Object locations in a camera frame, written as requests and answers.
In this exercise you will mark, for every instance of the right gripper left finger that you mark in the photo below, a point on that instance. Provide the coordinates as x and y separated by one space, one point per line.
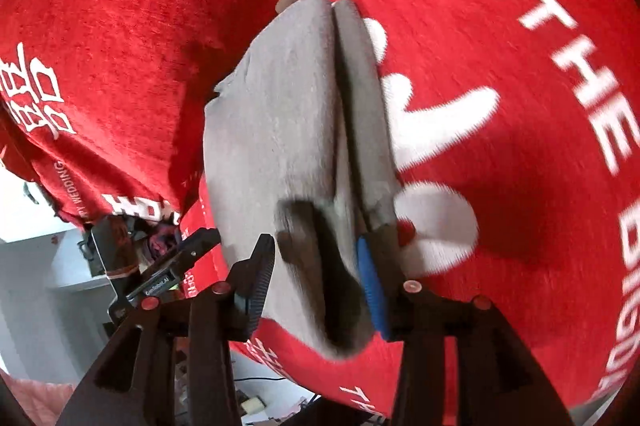
132 381

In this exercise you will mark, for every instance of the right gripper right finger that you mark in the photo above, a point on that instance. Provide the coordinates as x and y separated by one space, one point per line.
499 381

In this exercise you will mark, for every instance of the grey knit sweater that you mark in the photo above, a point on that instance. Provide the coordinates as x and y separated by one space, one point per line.
296 145

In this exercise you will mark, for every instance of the dark patterned clothes pile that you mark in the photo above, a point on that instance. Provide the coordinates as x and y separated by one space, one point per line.
153 240

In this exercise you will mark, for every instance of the white cabinet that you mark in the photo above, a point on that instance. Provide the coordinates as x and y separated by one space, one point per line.
53 310

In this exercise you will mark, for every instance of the red sofa back cover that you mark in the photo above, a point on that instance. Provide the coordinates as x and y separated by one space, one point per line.
102 101

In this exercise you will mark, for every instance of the red sofa seat cover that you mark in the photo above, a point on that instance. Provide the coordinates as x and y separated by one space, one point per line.
514 127

